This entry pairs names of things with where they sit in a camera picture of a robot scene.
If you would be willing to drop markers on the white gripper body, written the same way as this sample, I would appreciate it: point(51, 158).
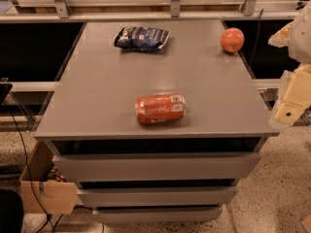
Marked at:
point(301, 38)

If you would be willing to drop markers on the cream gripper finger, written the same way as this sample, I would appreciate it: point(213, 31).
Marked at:
point(293, 96)
point(282, 37)

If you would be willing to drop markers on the red coke can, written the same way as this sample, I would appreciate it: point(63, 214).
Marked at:
point(160, 108)

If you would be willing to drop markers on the blue chip bag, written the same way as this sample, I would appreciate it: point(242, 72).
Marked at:
point(141, 38)

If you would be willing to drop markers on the orange red apple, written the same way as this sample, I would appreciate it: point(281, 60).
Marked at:
point(232, 40)

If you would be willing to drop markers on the grey drawer cabinet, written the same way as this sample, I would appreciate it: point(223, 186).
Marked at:
point(155, 136)

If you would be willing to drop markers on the cardboard box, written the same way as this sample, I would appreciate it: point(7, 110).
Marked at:
point(41, 194)

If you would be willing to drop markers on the black chair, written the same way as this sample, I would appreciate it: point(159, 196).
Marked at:
point(11, 212)

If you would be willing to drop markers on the metal railing frame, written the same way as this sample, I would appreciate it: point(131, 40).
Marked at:
point(35, 11)

